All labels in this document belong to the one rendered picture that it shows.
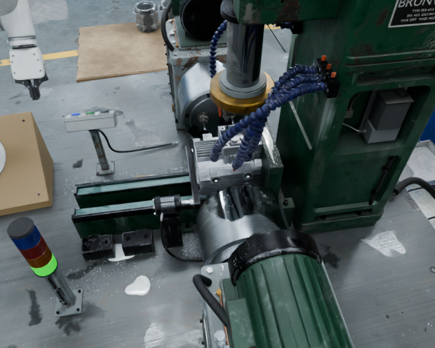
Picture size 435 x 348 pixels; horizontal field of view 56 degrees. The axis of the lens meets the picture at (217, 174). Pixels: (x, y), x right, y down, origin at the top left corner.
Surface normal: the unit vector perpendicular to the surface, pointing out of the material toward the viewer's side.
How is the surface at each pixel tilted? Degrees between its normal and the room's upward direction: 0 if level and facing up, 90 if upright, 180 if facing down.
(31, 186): 44
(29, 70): 60
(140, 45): 0
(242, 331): 0
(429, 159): 0
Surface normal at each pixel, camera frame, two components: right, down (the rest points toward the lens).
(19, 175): 0.17, 0.04
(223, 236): -0.58, -0.47
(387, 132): 0.15, 0.74
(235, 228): -0.29, -0.60
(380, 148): 0.00, -0.62
